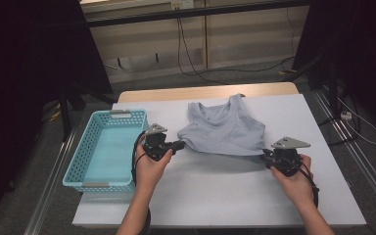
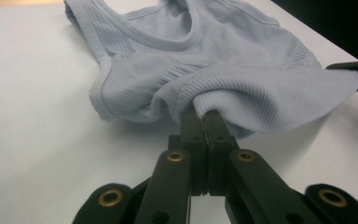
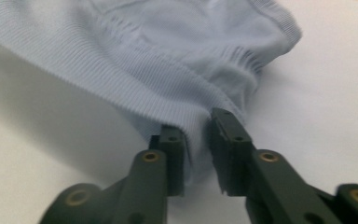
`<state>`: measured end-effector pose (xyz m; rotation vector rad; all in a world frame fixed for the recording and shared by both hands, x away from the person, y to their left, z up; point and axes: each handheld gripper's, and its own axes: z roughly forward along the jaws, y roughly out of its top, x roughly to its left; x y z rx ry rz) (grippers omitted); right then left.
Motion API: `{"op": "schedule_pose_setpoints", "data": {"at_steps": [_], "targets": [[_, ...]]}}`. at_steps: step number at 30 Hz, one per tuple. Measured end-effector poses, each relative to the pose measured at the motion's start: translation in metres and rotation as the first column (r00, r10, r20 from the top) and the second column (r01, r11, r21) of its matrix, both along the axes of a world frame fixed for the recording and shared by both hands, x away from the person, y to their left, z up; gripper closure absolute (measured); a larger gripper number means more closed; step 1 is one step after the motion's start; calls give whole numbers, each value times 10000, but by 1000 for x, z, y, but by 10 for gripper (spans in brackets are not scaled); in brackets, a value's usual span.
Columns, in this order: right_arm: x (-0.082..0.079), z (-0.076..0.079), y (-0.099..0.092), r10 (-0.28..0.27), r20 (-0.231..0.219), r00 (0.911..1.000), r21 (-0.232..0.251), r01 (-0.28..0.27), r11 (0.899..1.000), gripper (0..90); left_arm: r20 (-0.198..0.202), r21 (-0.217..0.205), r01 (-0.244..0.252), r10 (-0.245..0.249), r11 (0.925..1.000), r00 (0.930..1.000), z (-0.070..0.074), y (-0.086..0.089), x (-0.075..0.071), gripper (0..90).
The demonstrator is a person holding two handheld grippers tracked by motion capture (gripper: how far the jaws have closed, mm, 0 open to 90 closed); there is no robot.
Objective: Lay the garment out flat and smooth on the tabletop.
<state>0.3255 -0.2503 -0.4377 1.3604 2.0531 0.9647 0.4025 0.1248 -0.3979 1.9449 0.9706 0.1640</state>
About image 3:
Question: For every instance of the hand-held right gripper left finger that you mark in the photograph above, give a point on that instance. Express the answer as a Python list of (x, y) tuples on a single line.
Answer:
[(174, 161)]

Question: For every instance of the light blue knit garment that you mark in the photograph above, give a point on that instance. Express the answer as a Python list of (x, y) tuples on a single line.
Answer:
[(136, 62)]

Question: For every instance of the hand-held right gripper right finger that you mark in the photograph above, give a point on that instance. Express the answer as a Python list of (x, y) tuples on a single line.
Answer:
[(233, 155)]

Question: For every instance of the white table cover sheet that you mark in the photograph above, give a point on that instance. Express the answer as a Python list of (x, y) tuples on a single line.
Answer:
[(323, 109)]

